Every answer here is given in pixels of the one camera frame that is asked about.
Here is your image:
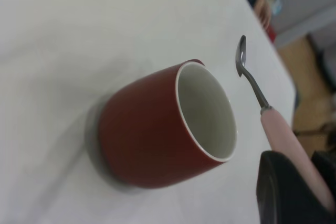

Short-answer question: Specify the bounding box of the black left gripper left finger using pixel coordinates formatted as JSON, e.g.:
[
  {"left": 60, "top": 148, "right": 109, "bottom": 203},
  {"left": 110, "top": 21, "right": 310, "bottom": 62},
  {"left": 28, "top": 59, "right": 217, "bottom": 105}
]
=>
[{"left": 256, "top": 150, "right": 336, "bottom": 224}]

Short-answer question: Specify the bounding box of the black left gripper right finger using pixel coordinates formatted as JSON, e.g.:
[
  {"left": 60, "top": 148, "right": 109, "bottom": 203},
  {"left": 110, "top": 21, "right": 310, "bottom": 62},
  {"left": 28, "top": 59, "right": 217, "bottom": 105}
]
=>
[{"left": 311, "top": 151, "right": 336, "bottom": 196}]

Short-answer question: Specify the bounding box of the pink handled metal spoon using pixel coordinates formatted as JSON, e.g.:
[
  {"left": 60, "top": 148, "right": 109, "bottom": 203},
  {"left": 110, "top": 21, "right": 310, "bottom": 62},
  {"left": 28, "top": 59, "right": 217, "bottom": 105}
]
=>
[{"left": 235, "top": 35, "right": 335, "bottom": 213}]

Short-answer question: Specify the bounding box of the red ceramic mug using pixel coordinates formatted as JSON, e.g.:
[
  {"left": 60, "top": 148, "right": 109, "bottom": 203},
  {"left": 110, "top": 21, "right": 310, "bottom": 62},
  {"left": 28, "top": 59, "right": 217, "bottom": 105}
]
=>
[{"left": 98, "top": 58, "right": 238, "bottom": 190}]

